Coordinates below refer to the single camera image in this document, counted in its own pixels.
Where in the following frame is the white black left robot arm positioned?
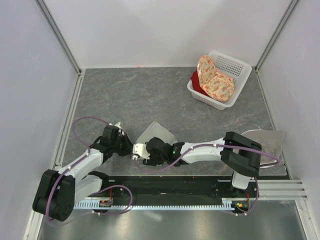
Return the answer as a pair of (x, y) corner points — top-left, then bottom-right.
(32, 123), (133, 222)

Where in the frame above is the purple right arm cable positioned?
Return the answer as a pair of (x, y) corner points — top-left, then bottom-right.
(142, 143), (282, 217)

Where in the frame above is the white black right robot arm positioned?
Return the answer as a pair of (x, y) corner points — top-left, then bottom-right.
(139, 131), (262, 197)

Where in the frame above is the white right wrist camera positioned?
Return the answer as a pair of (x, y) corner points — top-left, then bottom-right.
(131, 143), (150, 161)

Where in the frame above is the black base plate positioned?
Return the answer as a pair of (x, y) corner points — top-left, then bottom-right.
(99, 175), (258, 201)

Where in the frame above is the white cloth under pile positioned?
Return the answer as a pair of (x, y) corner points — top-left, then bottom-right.
(259, 123), (281, 169)

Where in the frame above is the white plastic basket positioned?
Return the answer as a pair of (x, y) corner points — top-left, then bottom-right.
(187, 51), (252, 111)

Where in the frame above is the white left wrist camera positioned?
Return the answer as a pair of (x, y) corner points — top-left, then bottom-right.
(108, 122), (125, 136)

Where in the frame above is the red cloth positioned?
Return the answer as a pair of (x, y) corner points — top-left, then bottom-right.
(190, 71), (210, 97)

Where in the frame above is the taupe grey cloth pile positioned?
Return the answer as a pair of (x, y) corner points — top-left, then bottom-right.
(241, 129), (285, 158)

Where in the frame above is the grey cloth napkin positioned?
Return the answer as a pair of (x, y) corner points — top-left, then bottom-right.
(135, 121), (178, 145)

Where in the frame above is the floral patterned cloth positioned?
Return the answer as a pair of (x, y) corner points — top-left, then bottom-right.
(196, 55), (235, 102)

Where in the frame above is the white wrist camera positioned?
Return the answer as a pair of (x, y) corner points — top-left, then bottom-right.
(131, 143), (150, 161)
(108, 122), (125, 136)

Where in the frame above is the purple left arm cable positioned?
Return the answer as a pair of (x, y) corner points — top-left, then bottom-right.
(46, 116), (133, 227)

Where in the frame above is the slotted cable duct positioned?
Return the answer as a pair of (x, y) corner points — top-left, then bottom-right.
(74, 198), (248, 211)

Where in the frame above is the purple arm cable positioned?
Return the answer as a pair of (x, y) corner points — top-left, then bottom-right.
(142, 143), (282, 217)
(46, 116), (133, 227)

